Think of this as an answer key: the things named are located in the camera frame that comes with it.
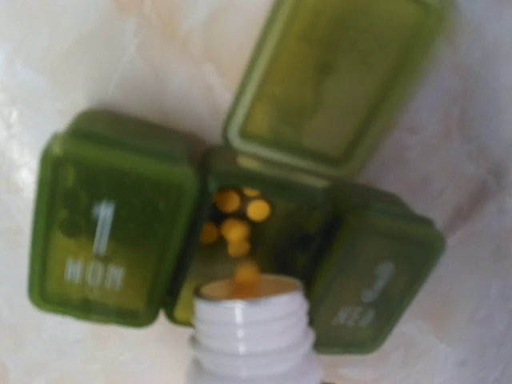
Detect green pill organizer box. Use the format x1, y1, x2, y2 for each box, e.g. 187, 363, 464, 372
28, 1, 450, 354

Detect small white bottle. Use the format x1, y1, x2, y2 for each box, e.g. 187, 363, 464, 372
186, 274, 323, 383

